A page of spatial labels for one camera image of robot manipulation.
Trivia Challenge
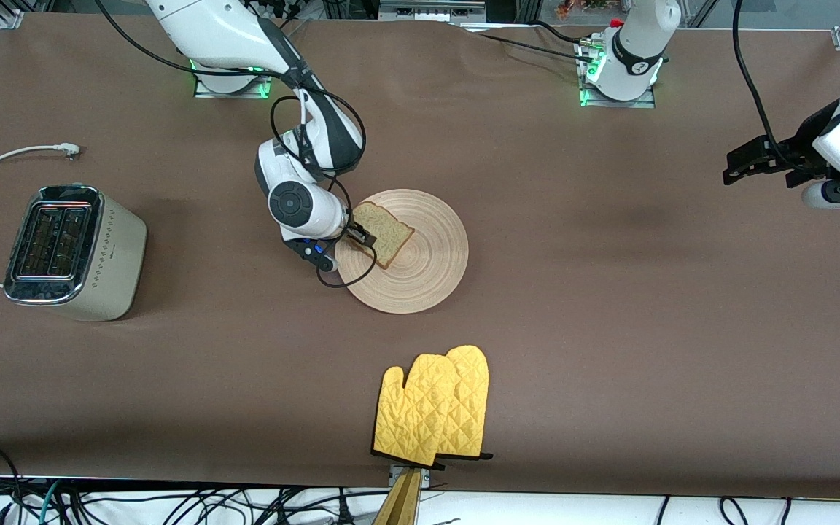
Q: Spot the round wooden plate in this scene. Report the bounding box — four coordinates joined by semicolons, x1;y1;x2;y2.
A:
335;189;470;315

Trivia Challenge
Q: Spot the orange background object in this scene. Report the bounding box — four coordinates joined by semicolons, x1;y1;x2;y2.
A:
555;0;610;20

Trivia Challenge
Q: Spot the long black base cable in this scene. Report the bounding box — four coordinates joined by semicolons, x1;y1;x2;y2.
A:
472;31;596;65

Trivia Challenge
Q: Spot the short black base cable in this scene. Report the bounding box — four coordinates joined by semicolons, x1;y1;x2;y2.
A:
533;20;585;44

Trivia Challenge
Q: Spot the teal cable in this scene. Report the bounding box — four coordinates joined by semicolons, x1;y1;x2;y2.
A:
23;481;62;525

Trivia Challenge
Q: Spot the grey metal box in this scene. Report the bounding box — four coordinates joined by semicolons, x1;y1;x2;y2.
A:
378;0;486;21

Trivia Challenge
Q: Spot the white toaster power cord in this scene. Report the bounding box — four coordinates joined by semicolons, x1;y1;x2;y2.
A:
0;143;82;287

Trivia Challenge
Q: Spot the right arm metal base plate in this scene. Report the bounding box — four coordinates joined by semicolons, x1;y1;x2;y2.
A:
194;69;275;99

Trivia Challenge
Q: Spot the cream and chrome toaster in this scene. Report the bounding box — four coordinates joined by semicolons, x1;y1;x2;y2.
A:
3;184;148;322

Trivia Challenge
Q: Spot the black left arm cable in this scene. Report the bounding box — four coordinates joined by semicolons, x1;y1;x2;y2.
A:
732;0;796;168

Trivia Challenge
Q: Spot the yellow quilted oven mitt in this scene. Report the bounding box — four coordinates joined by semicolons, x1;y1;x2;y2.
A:
371;354;459;467
435;345;494;462

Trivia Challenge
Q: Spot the wooden camera post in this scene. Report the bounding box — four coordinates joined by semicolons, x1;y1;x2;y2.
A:
373;469;422;525

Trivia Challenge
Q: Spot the slice of bread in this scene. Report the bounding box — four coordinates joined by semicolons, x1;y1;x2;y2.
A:
351;201;416;270

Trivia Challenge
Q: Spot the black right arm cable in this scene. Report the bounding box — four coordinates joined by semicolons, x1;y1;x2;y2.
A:
96;0;378;289

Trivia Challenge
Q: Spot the small metal post bracket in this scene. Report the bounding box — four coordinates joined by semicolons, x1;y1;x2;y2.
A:
388;464;432;489

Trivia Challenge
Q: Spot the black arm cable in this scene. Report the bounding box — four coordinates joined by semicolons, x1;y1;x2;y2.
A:
96;0;378;289
732;0;796;168

